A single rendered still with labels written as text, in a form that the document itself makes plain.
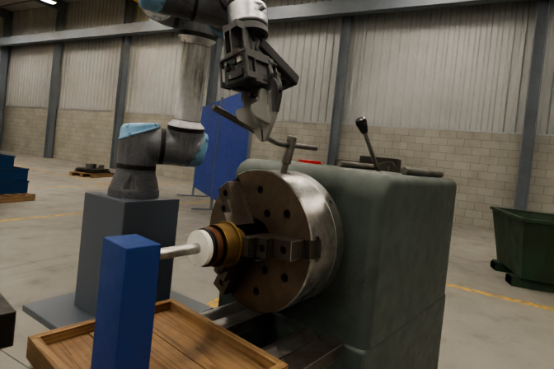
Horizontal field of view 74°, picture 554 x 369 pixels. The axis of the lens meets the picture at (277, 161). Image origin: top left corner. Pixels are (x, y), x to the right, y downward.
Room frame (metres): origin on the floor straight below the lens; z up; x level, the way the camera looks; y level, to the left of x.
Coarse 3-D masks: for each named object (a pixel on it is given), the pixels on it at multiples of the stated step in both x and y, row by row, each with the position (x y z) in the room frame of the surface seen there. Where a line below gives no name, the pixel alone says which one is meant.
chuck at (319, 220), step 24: (264, 192) 0.81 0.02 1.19; (288, 192) 0.77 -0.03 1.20; (312, 192) 0.80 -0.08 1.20; (216, 216) 0.91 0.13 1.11; (264, 216) 0.81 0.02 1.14; (288, 216) 0.77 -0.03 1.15; (312, 216) 0.75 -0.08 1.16; (312, 240) 0.73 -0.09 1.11; (264, 264) 0.80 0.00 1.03; (288, 264) 0.76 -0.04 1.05; (312, 264) 0.73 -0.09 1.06; (240, 288) 0.84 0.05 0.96; (264, 288) 0.79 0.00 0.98; (288, 288) 0.75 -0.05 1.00; (312, 288) 0.77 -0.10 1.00; (264, 312) 0.79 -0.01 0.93
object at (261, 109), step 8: (264, 96) 0.66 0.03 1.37; (256, 104) 0.65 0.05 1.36; (264, 104) 0.66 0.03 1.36; (256, 112) 0.64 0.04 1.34; (264, 112) 0.66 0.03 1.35; (272, 112) 0.66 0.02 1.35; (264, 120) 0.66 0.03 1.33; (272, 120) 0.66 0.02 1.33; (264, 128) 0.67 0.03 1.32; (264, 136) 0.67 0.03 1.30
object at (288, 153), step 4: (288, 136) 0.82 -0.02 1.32; (292, 136) 0.82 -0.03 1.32; (288, 140) 0.82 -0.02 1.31; (292, 140) 0.82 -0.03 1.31; (296, 140) 0.83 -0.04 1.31; (292, 144) 0.82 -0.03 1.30; (284, 148) 0.83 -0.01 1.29; (288, 148) 0.82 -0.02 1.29; (292, 148) 0.82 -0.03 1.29; (284, 152) 0.83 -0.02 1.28; (288, 152) 0.82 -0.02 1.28; (292, 152) 0.83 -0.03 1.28; (284, 156) 0.82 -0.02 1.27; (288, 156) 0.82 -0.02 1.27; (292, 156) 0.83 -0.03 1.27; (284, 160) 0.82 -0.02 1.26; (288, 160) 0.82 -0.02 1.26; (284, 164) 0.83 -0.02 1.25; (288, 164) 0.83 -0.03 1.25; (284, 168) 0.83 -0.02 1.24; (280, 172) 0.84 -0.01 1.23; (284, 172) 0.83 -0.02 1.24
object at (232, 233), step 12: (204, 228) 0.71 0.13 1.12; (216, 228) 0.73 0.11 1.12; (228, 228) 0.73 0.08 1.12; (216, 240) 0.70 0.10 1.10; (228, 240) 0.71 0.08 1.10; (240, 240) 0.73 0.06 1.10; (216, 252) 0.69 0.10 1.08; (228, 252) 0.71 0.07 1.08; (240, 252) 0.73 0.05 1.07; (216, 264) 0.73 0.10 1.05; (228, 264) 0.75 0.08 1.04
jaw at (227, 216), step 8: (224, 184) 0.84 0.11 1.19; (232, 184) 0.84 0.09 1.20; (240, 184) 0.86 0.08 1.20; (224, 192) 0.84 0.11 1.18; (232, 192) 0.83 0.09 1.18; (240, 192) 0.84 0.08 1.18; (224, 200) 0.83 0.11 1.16; (232, 200) 0.81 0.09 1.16; (240, 200) 0.83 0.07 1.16; (224, 208) 0.81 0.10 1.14; (232, 208) 0.80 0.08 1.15; (240, 208) 0.82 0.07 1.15; (248, 208) 0.83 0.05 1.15; (224, 216) 0.77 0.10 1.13; (232, 216) 0.79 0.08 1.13; (240, 216) 0.80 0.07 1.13; (248, 216) 0.82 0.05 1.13; (240, 224) 0.79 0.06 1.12; (248, 224) 0.81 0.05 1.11; (256, 224) 0.86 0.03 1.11
